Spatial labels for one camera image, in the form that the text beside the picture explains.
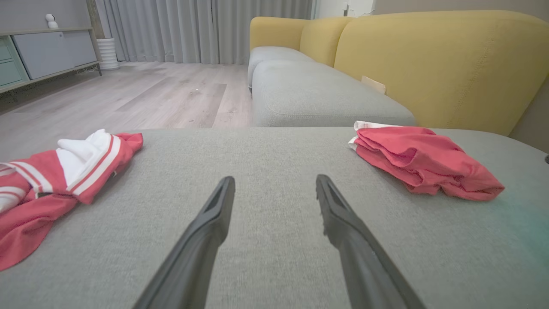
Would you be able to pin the red shorts white trim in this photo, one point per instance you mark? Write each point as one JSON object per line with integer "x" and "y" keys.
{"x": 429, "y": 159}

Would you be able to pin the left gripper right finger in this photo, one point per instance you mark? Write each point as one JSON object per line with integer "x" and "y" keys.
{"x": 360, "y": 257}

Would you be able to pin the white ribbed vase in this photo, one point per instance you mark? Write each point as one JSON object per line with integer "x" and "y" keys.
{"x": 107, "y": 53}

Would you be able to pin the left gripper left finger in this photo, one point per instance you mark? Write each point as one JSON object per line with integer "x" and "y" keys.
{"x": 193, "y": 257}

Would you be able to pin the red white basketball jersey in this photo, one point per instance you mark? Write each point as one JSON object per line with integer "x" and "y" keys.
{"x": 25, "y": 223}

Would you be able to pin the yellow sofa end backrest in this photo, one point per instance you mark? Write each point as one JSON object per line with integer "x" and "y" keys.
{"x": 274, "y": 30}

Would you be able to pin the large grey sofa ottoman cushion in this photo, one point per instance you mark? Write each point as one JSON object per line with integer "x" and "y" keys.
{"x": 274, "y": 150}

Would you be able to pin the grey sofa end seat cushion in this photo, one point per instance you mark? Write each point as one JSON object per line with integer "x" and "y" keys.
{"x": 270, "y": 53}

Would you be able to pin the wide yellow sofa backrest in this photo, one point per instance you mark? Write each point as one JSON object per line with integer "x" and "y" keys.
{"x": 450, "y": 64}

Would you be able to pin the grey pleated curtain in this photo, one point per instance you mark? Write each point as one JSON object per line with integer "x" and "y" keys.
{"x": 193, "y": 25}

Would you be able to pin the grey sideboard cabinet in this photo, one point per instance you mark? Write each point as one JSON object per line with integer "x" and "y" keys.
{"x": 47, "y": 51}

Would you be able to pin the beige sofa label tag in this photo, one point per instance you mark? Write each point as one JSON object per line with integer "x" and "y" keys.
{"x": 373, "y": 84}

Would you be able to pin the narrow yellow sofa backrest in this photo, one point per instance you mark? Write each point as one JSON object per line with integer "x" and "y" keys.
{"x": 319, "y": 40}

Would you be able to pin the white door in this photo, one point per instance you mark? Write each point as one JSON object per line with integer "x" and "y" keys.
{"x": 334, "y": 7}

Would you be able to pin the small white camera figure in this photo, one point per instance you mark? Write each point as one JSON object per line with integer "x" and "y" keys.
{"x": 51, "y": 20}

